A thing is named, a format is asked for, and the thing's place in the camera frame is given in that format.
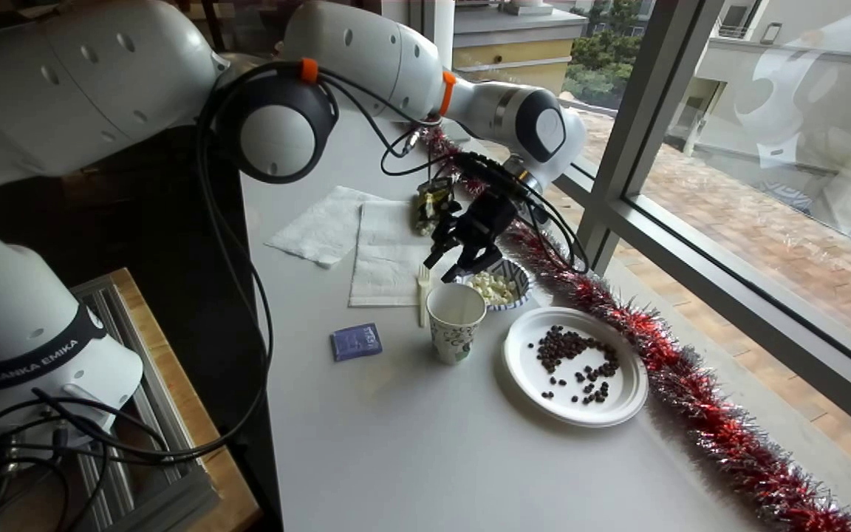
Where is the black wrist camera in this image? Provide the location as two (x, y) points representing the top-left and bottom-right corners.
(471, 187), (524, 235)

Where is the blue flat packet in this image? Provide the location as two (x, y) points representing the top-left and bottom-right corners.
(329, 321), (388, 367)

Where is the blue patterned small bowl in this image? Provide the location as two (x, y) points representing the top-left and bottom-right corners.
(463, 258), (536, 317)

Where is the white round plate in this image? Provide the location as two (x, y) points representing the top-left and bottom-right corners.
(500, 303), (653, 431)

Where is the black base cable bundle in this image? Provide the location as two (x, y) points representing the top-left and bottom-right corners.
(0, 135), (279, 532)

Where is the window frame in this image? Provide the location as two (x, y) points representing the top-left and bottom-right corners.
(415, 0), (851, 454)

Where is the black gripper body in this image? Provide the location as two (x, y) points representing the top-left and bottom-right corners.
(432, 179), (524, 261)

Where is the patterned paper cup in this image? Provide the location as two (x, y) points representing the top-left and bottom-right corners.
(424, 280), (490, 370)

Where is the dark beans pile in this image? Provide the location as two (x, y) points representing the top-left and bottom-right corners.
(528, 321), (625, 407)

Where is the white food pieces pile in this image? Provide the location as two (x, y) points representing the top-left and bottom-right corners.
(471, 272), (524, 308)

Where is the red tinsel garland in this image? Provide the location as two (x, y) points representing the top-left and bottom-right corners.
(419, 120), (851, 532)

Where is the wooden crate with metal rack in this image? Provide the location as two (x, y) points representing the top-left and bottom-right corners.
(69, 262), (264, 532)

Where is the white plastic fork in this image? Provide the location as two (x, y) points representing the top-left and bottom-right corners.
(415, 266), (437, 334)

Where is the dark snack bag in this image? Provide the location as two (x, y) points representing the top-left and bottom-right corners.
(406, 179), (461, 243)

